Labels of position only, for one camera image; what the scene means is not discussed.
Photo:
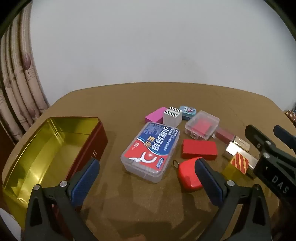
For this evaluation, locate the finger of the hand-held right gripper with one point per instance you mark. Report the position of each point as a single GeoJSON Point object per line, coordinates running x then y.
{"type": "Point", "coordinates": [257, 136]}
{"type": "Point", "coordinates": [285, 134]}

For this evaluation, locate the dark red slim box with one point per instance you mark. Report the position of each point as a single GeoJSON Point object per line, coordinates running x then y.
{"type": "Point", "coordinates": [224, 135]}

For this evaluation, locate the pink rectangular box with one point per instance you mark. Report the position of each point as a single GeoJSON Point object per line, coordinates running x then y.
{"type": "Point", "coordinates": [155, 115]}

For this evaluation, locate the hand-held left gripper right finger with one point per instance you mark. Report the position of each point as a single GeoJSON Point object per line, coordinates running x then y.
{"type": "Point", "coordinates": [208, 183]}

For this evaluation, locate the red rectangular box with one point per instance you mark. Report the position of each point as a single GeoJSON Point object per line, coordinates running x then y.
{"type": "Point", "coordinates": [198, 149]}

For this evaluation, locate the red tin box gold inside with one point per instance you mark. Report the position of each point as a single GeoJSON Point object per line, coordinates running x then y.
{"type": "Point", "coordinates": [46, 148]}

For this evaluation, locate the black-white zigzag box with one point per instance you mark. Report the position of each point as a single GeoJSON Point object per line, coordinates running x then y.
{"type": "Point", "coordinates": [172, 117]}

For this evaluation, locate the small blue oval tin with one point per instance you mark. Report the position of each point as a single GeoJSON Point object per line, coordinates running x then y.
{"type": "Point", "coordinates": [188, 111]}

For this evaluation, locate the shiny silver gold box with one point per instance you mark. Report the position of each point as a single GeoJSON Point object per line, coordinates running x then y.
{"type": "Point", "coordinates": [235, 149]}

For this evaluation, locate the clear case with red insert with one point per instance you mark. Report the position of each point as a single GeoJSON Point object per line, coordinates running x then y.
{"type": "Point", "coordinates": [201, 126]}

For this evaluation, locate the clear plastic box blue-red label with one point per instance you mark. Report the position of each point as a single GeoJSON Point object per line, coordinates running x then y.
{"type": "Point", "coordinates": [151, 150]}

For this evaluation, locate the yellow box red striped top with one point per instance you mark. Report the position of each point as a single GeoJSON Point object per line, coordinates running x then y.
{"type": "Point", "coordinates": [238, 165]}

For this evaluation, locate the dark patterned cloth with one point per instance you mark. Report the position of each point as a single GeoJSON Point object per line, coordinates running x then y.
{"type": "Point", "coordinates": [291, 115]}

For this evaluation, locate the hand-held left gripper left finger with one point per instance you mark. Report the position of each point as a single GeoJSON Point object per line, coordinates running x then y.
{"type": "Point", "coordinates": [85, 183]}

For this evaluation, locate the beige patterned curtain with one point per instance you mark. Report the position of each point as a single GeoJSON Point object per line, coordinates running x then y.
{"type": "Point", "coordinates": [18, 76]}

